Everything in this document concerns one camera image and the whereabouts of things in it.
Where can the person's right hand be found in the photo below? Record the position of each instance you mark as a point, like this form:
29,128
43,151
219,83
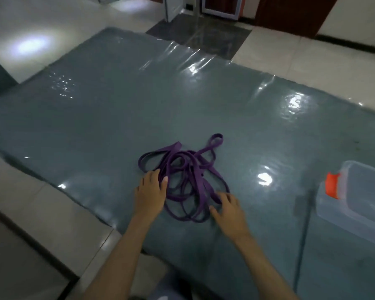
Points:
232,218

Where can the person's left hand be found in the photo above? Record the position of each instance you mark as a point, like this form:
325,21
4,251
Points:
150,196

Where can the purple resistance band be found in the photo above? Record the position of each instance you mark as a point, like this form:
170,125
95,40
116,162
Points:
181,219

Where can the clear plastic storage box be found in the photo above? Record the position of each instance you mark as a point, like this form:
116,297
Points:
362,199

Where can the person's right forearm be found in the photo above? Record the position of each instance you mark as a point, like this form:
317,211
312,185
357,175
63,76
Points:
268,271

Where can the person's left forearm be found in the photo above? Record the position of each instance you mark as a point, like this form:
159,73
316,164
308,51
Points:
118,265

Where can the person's grey trousers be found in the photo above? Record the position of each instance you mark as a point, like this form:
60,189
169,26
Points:
172,287

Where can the teal felt table cover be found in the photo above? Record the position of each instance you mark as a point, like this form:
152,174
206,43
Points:
143,90

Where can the narrow white door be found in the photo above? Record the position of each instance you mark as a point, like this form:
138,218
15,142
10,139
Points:
173,7

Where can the white framed glass door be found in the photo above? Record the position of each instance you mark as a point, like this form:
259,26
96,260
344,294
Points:
222,6

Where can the dark brown wooden door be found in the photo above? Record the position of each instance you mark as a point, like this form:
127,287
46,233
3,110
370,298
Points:
293,15

